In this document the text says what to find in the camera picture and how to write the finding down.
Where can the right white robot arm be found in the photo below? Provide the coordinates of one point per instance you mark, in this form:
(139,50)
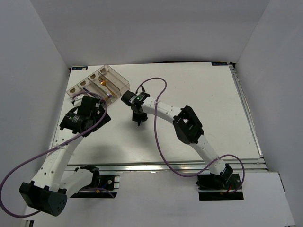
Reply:
(187,126)

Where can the clear plastic compartment organizer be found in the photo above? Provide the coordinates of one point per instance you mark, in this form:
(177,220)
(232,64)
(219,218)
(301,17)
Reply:
(118,84)

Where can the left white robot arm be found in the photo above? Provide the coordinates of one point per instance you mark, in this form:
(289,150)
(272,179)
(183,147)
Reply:
(48,192)

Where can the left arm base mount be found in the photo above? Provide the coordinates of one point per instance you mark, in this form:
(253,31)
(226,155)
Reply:
(103,186)

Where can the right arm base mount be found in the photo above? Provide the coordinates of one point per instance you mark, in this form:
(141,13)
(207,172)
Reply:
(211,188)

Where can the iridescent purple spoon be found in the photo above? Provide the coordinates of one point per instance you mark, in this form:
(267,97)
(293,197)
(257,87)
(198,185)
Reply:
(94,94)

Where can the blue label sticker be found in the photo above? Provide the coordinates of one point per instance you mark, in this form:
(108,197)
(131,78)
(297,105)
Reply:
(79,68)
(219,63)

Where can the blue label sticker left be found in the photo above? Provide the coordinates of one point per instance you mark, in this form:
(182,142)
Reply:
(79,68)

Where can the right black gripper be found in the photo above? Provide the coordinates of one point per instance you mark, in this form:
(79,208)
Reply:
(137,118)

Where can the gold fork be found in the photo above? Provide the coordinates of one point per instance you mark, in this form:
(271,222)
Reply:
(103,82)

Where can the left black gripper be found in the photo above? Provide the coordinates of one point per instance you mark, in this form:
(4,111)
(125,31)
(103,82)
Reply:
(101,110)

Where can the blue label sticker right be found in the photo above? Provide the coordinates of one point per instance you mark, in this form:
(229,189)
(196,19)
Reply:
(219,63)

